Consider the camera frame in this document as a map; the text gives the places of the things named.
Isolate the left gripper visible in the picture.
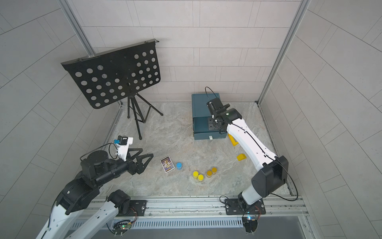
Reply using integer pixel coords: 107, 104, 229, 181
96, 147, 155, 186

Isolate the teal three-drawer cabinet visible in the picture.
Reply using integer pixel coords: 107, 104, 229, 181
192, 93, 227, 140

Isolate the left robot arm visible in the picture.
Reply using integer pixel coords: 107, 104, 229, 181
37, 148, 154, 239

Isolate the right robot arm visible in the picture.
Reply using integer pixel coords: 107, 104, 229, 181
209, 106, 288, 208

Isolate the yellow triangular holder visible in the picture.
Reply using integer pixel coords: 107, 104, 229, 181
228, 134, 239, 146

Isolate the playing card box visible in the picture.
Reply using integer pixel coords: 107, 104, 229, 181
160, 156, 175, 173

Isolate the small yellow block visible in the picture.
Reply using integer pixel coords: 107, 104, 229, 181
237, 154, 247, 161

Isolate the left circuit board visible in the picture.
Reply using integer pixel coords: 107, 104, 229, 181
113, 220, 132, 237

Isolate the circuit board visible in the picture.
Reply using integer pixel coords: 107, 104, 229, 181
242, 216, 258, 234
113, 220, 132, 237

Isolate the black perforated music stand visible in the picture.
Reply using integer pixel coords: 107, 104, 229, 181
61, 39, 161, 124

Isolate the right circuit board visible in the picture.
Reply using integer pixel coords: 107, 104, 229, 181
242, 216, 258, 234

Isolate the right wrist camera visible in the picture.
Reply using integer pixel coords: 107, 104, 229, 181
207, 98, 230, 116

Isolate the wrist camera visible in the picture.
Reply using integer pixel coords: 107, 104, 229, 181
114, 135, 133, 161
207, 98, 230, 116

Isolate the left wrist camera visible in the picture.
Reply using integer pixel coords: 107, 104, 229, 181
114, 135, 133, 161

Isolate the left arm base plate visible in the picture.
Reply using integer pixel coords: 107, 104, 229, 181
117, 200, 147, 217

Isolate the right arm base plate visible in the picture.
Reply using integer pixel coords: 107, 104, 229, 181
224, 198, 266, 216

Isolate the aluminium mounting rail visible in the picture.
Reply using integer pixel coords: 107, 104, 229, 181
131, 196, 309, 220

